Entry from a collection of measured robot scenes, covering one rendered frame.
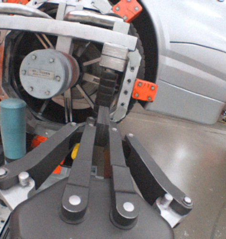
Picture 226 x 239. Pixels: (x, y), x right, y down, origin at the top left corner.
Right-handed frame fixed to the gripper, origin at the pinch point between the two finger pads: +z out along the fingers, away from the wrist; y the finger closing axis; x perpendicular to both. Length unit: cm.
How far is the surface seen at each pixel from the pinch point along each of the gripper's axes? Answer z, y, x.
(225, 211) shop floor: 41, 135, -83
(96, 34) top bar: 13.4, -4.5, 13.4
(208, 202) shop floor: 53, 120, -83
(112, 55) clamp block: 10.4, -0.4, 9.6
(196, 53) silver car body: 48, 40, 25
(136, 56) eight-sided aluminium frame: 32.1, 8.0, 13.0
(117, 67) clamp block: 10.5, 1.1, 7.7
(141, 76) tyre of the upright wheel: 40.8, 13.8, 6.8
